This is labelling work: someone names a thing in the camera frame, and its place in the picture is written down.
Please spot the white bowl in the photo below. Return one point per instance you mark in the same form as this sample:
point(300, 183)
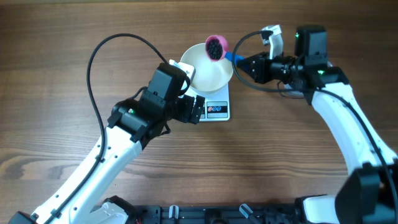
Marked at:
point(210, 76)

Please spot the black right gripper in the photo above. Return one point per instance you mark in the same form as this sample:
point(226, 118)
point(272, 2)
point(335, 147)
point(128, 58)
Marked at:
point(259, 68)

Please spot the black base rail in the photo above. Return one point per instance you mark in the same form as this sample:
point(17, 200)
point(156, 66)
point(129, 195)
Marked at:
point(269, 214)

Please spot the pink scoop with blue handle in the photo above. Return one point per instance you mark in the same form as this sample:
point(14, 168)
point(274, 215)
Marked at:
point(217, 48)

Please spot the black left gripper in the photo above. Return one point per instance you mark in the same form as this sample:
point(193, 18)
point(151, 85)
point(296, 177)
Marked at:
point(189, 109)

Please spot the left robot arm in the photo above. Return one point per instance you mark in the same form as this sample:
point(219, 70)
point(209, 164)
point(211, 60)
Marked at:
point(132, 124)

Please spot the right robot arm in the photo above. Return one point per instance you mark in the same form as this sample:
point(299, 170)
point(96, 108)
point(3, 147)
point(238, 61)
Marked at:
point(369, 195)

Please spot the white kitchen scale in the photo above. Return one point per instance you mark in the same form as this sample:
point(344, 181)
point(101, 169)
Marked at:
point(216, 106)

